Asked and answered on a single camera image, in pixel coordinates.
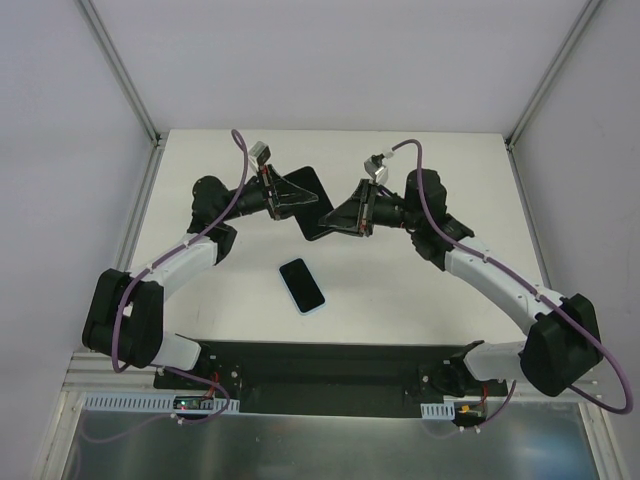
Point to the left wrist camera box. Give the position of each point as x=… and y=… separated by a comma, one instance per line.
x=259, y=154

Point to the white cable duct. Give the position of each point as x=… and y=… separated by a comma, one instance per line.
x=158, y=403
x=444, y=411

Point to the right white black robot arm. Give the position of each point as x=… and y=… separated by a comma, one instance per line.
x=560, y=331

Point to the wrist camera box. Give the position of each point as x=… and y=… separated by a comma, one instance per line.
x=376, y=168
x=259, y=154

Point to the blue-cased smartphone on table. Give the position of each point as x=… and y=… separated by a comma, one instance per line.
x=301, y=286

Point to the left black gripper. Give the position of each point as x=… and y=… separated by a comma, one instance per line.
x=272, y=192

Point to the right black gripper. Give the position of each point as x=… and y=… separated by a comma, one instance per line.
x=368, y=208

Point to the right white cable duct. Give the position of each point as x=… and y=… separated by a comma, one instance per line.
x=444, y=411

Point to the shiny metal front panel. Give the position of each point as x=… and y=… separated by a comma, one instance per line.
x=526, y=441

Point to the aluminium front rail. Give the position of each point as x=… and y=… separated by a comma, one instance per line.
x=89, y=370

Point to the left white cable duct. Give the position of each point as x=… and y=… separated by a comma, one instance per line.
x=158, y=403

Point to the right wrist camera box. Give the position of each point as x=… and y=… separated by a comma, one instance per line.
x=376, y=168

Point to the aluminium frame post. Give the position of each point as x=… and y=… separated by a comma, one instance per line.
x=116, y=65
x=566, y=49

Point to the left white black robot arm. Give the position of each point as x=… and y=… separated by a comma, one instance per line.
x=126, y=315

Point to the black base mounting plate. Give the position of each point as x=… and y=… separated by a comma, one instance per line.
x=379, y=381

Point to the right aluminium frame post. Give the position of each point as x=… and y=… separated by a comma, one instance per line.
x=566, y=49

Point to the left aluminium frame post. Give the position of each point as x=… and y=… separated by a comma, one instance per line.
x=116, y=65

